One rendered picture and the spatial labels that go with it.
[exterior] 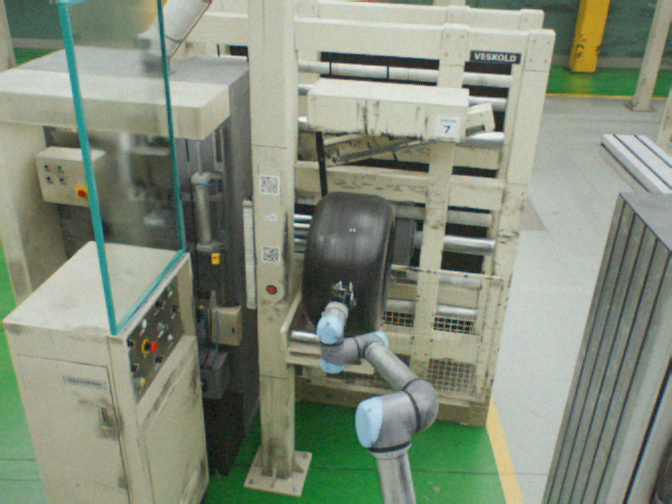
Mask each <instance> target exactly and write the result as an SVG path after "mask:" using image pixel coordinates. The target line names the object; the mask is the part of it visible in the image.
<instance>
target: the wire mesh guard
mask: <svg viewBox="0 0 672 504"><path fill-rule="evenodd" d="M391 269H396V271H397V270H402V278H403V270H405V271H415V273H416V278H417V273H423V274H429V279H430V274H432V275H436V276H437V275H442V276H443V281H444V276H450V279H451V277H460V278H463V282H465V278H469V279H471V280H472V279H478V280H484V284H485V280H487V281H492V282H493V281H497V282H501V283H500V287H499V289H495V290H499V293H498V300H497V301H492V302H497V306H496V312H492V313H495V317H494V323H493V329H490V330H492V334H487V335H492V336H491V339H485V340H491V342H490V348H488V355H487V361H486V367H485V370H480V371H485V373H484V375H481V377H484V380H483V381H481V382H483V386H482V392H481V399H477V398H475V396H474V395H475V394H471V395H473V396H468V393H464V394H467V395H461V392H455V391H454V394H452V393H449V392H452V391H449V390H448V393H445V392H443V391H445V390H443V389H442V390H441V391H442V392H436V390H437V389H436V388H435V389H434V390H435V393H436V396H440V397H447V398H454V399H461V400H470V401H477V403H484V397H485V391H486V386H487V380H488V373H490V367H491V361H492V356H493V349H494V343H495V337H496V331H497V326H498V319H499V313H500V307H501V301H502V295H503V289H504V283H505V277H497V276H487V275H478V274H469V273H459V271H450V270H441V269H432V268H423V267H414V266H404V265H395V264H392V266H391ZM305 370H306V365H302V378H305V379H313V380H320V381H327V382H336V383H343V384H350V385H357V386H365V387H372V388H380V389H388V390H394V389H393V388H392V387H391V386H390V385H388V383H387V385H384V384H381V383H384V382H381V379H380V384H377V383H375V382H377V381H373V382H374V383H369V382H362V381H357V380H362V379H357V374H359V373H357V372H356V373H355V374H356V381H354V380H351V379H354V378H351V374H350V380H347V379H340V378H333V373H332V378H331V377H327V375H331V374H327V372H326V377H324V375H317V374H316V373H317V372H316V367H315V372H313V373H315V374H312V375H305ZM455 393H460V395H459V394H455Z"/></svg>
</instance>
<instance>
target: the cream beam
mask: <svg viewBox="0 0 672 504"><path fill-rule="evenodd" d="M468 107H469V89H465V88H450V87H436V86H422V85H408V84H395V83H380V82H375V83H374V82H367V81H352V80H339V79H324V78H319V80H318V81H317V82H316V83H315V84H314V86H313V87H312V88H311V89H310V92H309V93H307V94H306V130H312V131H323V132H336V133H348V134H359V135H372V136H384V137H396V138H408V139H421V140H432V141H445V143H456V144H464V140H465V132H466V124H467V115H468ZM436 115H446V117H458V118H460V126H459V134H458V138H455V137H443V136H434V129H435V119H436Z"/></svg>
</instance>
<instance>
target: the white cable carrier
mask: <svg viewBox="0 0 672 504"><path fill-rule="evenodd" d="M243 204H245V205H253V197H251V200H249V199H248V200H247V201H246V199H245V200H244V201H243ZM243 208H244V209H243V212H244V213H243V215H244V227H245V228H244V231H245V232H244V235H245V236H244V238H245V253H246V254H245V260H246V261H245V263H246V265H245V267H246V281H247V282H246V288H247V289H246V291H247V304H257V275H255V243H254V212H253V208H245V207H243Z"/></svg>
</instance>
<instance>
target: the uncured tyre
mask: <svg viewBox="0 0 672 504"><path fill-rule="evenodd" d="M372 198H377V199H380V201H379V203H378V202H375V201H372ZM349 227H355V228H356V233H348V229H349ZM393 243H394V211H393V207H392V206H391V205H390V203H389V202H388V201H387V200H385V199H384V198H382V197H379V196H376V195H366V193H355V192H348V193H346V192H345V191H338V192H336V191H333V192H329V193H327V195H326V196H325V197H323V198H322V199H321V200H319V201H318V203H317V204H316V207H315V209H314V212H313V215H312V218H311V223H310V227H309V232H307V237H306V243H305V251H304V258H303V268H302V286H301V299H302V311H303V316H304V318H305V320H306V321H307V322H309V323H310V326H311V327H312V328H313V329H314V330H316V331H317V327H318V323H319V321H320V319H321V317H322V312H323V313H324V311H325V308H326V307H327V305H328V302H329V297H330V287H331V285H332V283H333V286H335V285H336V283H340V282H341V283H342V285H343V286H346V287H350V283H351V287H352V285H353V292H352V293H353V299H354V300H355V306H354V308H351V311H348V316H347V319H346V331H345V332H344V336H350V337H355V336H359V335H365V334H369V333H372V332H374V333H375V332H376V331H378V330H379V328H380V325H381V320H382V317H383V314H384V309H385V304H387V297H388V291H389V284H390V276H391V266H392V256H393Z"/></svg>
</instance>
